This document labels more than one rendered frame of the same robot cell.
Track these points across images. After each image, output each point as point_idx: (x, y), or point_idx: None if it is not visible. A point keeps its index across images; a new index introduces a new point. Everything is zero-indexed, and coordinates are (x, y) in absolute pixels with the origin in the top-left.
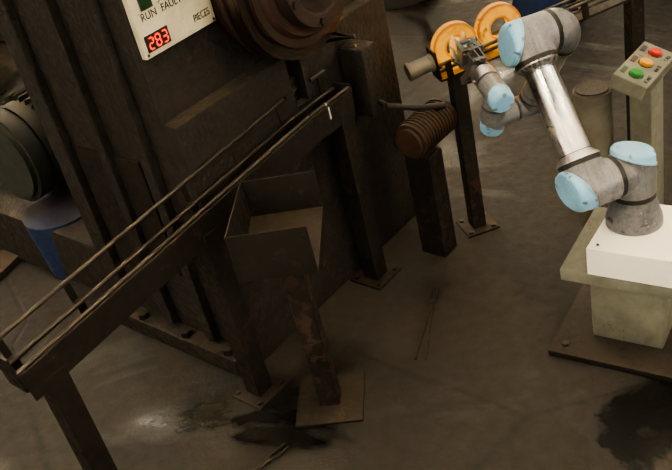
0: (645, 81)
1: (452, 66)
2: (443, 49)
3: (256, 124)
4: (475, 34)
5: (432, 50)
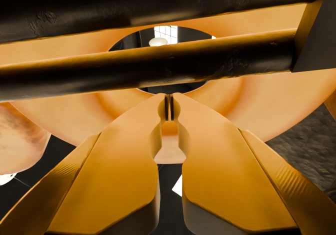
0: None
1: None
2: (262, 101)
3: None
4: (43, 126)
5: (328, 107)
